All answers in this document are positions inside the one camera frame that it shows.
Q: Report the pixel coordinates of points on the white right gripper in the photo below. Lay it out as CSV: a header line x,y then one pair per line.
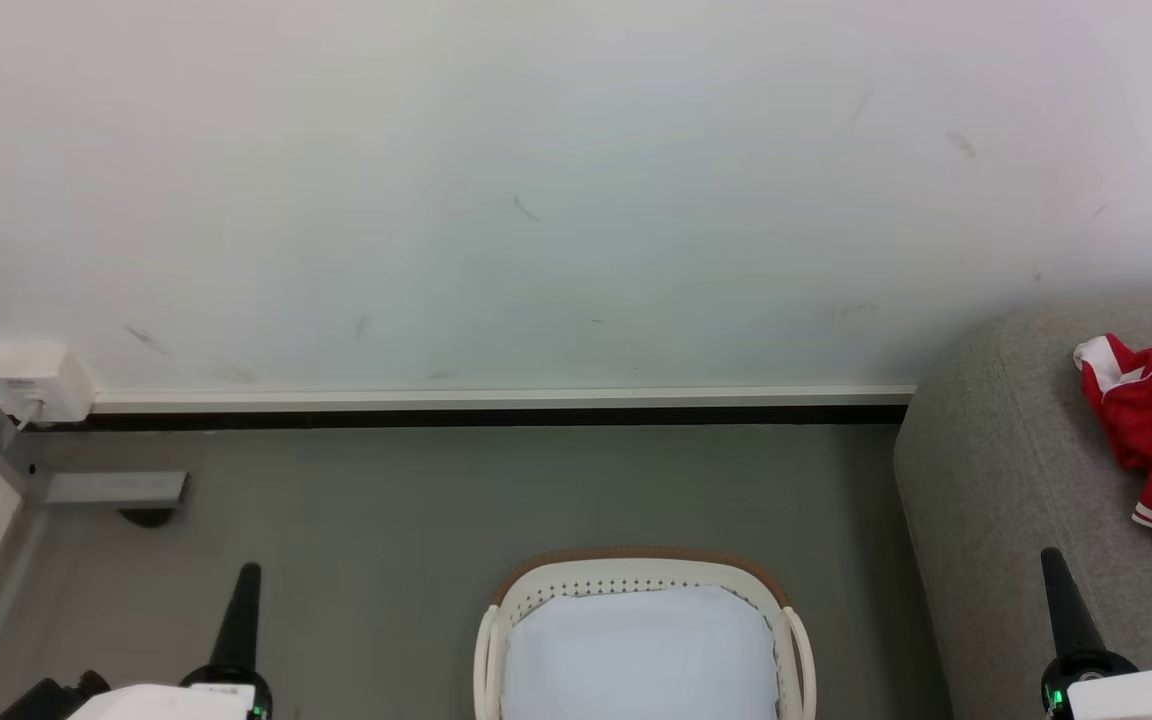
x,y
1146,697

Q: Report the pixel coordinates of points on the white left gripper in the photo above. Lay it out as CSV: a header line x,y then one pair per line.
x,y
186,702

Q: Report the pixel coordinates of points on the white laundry basket brown rim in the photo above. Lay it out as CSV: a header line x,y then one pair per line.
x,y
636,572

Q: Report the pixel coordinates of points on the grey fabric sofa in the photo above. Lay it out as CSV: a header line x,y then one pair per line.
x,y
996,480

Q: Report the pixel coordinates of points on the white cloth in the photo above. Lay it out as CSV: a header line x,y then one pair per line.
x,y
636,660

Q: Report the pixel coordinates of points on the grey metal floor bracket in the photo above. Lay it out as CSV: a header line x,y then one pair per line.
x,y
116,489

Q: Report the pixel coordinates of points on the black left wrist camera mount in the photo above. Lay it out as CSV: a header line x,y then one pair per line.
x,y
51,697

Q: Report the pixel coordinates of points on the white wall socket box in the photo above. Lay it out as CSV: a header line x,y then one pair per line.
x,y
41,375

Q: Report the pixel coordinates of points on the white wall baseboard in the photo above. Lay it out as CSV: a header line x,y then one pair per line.
x,y
496,398

